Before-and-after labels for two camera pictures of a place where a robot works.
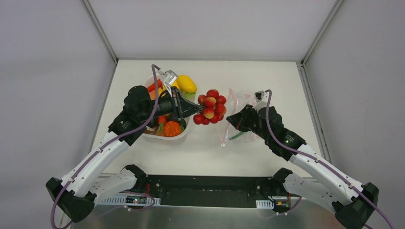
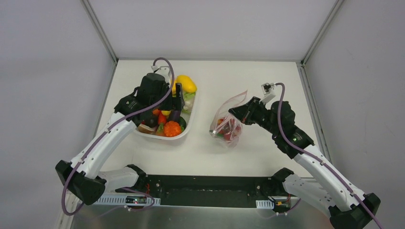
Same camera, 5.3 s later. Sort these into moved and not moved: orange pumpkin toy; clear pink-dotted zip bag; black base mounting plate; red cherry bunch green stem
Moved: clear pink-dotted zip bag; red cherry bunch green stem
Not moved: orange pumpkin toy; black base mounting plate
